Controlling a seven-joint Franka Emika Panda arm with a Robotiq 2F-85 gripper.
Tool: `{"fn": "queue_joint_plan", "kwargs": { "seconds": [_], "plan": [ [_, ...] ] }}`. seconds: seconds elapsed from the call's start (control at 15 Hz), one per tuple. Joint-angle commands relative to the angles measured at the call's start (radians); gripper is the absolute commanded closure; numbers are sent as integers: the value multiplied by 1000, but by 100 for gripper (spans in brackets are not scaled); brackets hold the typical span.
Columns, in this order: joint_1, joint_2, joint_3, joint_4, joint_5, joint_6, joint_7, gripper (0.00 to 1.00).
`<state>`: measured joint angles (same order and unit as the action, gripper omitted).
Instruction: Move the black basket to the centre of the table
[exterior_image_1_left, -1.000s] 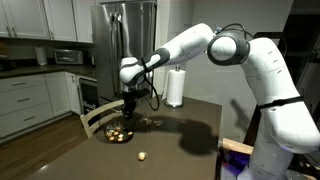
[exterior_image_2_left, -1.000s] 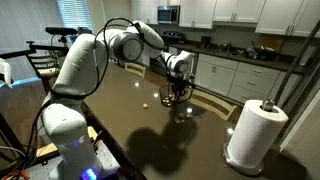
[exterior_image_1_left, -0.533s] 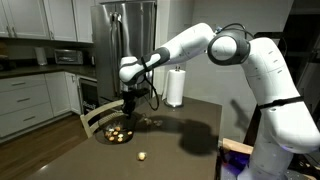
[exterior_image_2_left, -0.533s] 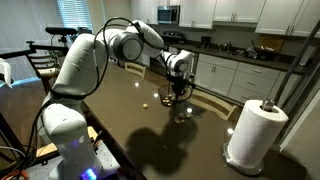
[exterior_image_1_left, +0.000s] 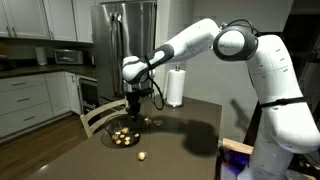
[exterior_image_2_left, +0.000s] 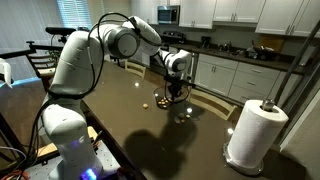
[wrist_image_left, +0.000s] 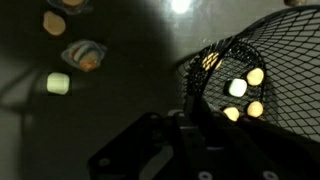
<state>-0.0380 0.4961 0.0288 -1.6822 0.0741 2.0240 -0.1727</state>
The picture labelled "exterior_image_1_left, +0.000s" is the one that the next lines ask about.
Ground white wall cabinets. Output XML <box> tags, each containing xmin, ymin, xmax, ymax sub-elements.
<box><xmin>0</xmin><ymin>0</ymin><xmax>95</xmax><ymax>44</ymax></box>

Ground stainless steel refrigerator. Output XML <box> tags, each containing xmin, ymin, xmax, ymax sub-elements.
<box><xmin>90</xmin><ymin>0</ymin><xmax>157</xmax><ymax>107</ymax></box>

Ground black undercounter wine cooler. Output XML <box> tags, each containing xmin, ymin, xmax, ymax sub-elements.
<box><xmin>77</xmin><ymin>75</ymin><xmax>100</xmax><ymax>116</ymax></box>

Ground white base cabinets with drawers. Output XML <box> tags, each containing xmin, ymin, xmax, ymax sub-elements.
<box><xmin>0</xmin><ymin>71</ymin><xmax>83</xmax><ymax>139</ymax></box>

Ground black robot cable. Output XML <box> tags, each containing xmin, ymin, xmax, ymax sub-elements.
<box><xmin>145</xmin><ymin>71</ymin><xmax>166</xmax><ymax>112</ymax></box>

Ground silver toaster oven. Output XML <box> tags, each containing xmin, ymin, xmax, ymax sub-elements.
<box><xmin>53</xmin><ymin>48</ymin><xmax>84</xmax><ymax>66</ymax></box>

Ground white wooden chair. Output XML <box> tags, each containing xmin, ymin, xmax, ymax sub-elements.
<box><xmin>79</xmin><ymin>98</ymin><xmax>129</xmax><ymax>139</ymax></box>

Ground black robot support stand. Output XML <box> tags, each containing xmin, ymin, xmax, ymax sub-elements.
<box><xmin>243</xmin><ymin>13</ymin><xmax>320</xmax><ymax>148</ymax></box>

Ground glass bowl of fruit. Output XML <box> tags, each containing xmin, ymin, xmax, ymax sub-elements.
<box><xmin>104</xmin><ymin>114</ymin><xmax>143</xmax><ymax>148</ymax></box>

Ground light wooden box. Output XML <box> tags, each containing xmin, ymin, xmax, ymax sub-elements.
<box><xmin>222</xmin><ymin>137</ymin><xmax>255</xmax><ymax>156</ymax></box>

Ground blue glowing device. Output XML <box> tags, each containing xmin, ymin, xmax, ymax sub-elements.
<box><xmin>226</xmin><ymin>149</ymin><xmax>252</xmax><ymax>168</ymax></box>

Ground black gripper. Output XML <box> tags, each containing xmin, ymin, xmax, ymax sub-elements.
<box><xmin>125</xmin><ymin>89</ymin><xmax>143</xmax><ymax>122</ymax></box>

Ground dark kitchen countertop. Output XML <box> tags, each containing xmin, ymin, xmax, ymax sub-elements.
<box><xmin>0</xmin><ymin>64</ymin><xmax>98</xmax><ymax>80</ymax></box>

